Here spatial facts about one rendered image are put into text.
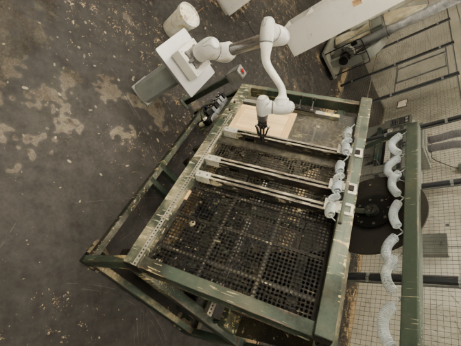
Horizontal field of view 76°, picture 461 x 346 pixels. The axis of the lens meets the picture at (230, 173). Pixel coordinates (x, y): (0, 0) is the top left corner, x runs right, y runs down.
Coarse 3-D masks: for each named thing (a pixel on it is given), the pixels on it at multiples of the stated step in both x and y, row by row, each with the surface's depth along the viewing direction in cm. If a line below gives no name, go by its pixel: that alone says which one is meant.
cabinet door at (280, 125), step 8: (240, 112) 294; (248, 112) 294; (256, 112) 293; (232, 120) 286; (240, 120) 286; (248, 120) 285; (256, 120) 284; (272, 120) 282; (280, 120) 282; (288, 120) 280; (240, 128) 278; (248, 128) 277; (272, 128) 274; (280, 128) 273; (288, 128) 272; (280, 136) 266
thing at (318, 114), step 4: (244, 100) 304; (248, 100) 303; (252, 100) 302; (256, 100) 302; (248, 104) 304; (252, 104) 302; (292, 112) 290; (296, 112) 288; (300, 112) 286; (304, 112) 285; (316, 112) 282; (320, 112) 282; (324, 112) 281; (312, 116) 284; (316, 116) 283; (320, 116) 281; (324, 116) 279; (328, 116) 278; (332, 116) 276; (336, 120) 278
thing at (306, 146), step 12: (228, 132) 269; (240, 132) 265; (252, 132) 264; (264, 144) 262; (276, 144) 257; (288, 144) 252; (300, 144) 251; (312, 144) 248; (324, 156) 245; (336, 156) 241; (360, 156) 230
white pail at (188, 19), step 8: (184, 8) 345; (192, 8) 356; (176, 16) 345; (184, 16) 342; (192, 16) 353; (168, 24) 357; (176, 24) 350; (184, 24) 345; (192, 24) 351; (168, 32) 363; (176, 32) 360
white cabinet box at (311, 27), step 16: (336, 0) 515; (352, 0) 506; (368, 0) 497; (384, 0) 488; (400, 0) 480; (304, 16) 556; (320, 16) 543; (336, 16) 533; (352, 16) 523; (368, 16) 513; (304, 32) 573; (320, 32) 561; (336, 32) 550; (304, 48) 594
